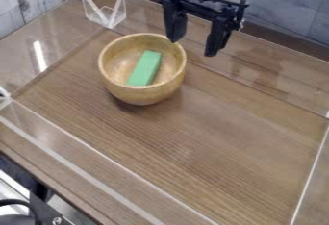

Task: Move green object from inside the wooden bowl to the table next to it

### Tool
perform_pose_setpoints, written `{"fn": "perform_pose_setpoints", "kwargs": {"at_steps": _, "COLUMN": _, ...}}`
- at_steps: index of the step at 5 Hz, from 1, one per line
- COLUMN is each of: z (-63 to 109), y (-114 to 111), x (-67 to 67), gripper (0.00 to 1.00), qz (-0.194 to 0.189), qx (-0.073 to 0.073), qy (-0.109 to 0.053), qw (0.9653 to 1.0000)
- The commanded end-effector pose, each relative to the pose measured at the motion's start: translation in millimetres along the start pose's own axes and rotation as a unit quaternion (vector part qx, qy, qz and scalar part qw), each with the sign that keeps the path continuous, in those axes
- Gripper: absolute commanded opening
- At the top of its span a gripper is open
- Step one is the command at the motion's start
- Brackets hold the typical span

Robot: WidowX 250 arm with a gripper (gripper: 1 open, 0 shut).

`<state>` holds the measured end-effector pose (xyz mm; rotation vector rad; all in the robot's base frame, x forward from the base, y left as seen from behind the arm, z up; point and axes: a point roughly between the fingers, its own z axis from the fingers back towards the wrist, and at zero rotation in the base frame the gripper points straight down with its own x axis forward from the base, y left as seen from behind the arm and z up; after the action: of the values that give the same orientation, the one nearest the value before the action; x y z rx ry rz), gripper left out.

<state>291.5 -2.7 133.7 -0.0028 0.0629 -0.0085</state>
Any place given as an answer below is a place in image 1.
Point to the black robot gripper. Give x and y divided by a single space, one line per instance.
228 13

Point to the green rectangular block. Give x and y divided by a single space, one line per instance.
145 69

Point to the wooden bowl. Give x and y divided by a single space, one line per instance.
118 59

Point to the clear acrylic corner bracket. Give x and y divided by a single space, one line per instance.
105 16

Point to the black metal table mount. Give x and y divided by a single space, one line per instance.
49 214

